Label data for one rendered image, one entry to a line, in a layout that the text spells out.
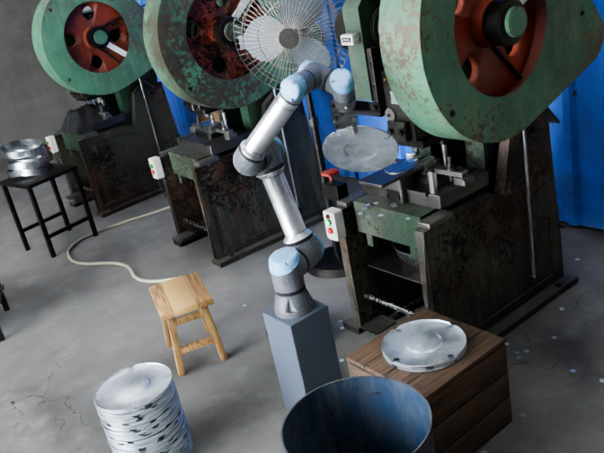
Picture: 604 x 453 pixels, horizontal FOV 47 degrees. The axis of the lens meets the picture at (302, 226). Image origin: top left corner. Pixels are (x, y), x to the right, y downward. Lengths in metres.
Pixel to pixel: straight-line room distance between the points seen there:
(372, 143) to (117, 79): 3.18
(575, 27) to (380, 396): 1.58
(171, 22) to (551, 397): 2.49
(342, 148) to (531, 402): 1.17
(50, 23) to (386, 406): 3.89
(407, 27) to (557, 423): 1.46
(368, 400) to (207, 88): 2.16
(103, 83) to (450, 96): 3.53
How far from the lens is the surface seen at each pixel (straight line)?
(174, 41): 3.76
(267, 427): 2.85
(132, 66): 5.56
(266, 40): 3.54
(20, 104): 8.97
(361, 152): 2.70
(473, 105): 2.46
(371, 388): 2.19
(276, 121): 2.31
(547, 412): 2.75
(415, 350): 2.44
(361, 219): 3.03
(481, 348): 2.46
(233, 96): 3.92
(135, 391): 2.67
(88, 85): 5.41
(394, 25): 2.32
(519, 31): 2.53
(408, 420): 2.19
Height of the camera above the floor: 1.72
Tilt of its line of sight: 22 degrees down
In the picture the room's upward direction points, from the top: 12 degrees counter-clockwise
